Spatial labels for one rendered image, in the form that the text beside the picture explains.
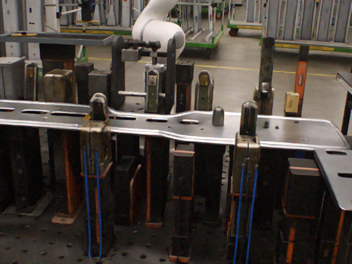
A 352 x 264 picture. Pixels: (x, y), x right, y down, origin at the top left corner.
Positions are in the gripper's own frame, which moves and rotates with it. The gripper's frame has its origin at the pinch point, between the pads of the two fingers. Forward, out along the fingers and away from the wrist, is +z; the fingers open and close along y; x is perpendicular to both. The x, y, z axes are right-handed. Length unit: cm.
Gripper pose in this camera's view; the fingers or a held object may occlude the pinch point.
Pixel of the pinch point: (86, 14)
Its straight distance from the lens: 150.5
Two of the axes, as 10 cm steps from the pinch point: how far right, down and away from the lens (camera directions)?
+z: -0.3, 9.4, 3.4
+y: 2.0, 3.4, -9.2
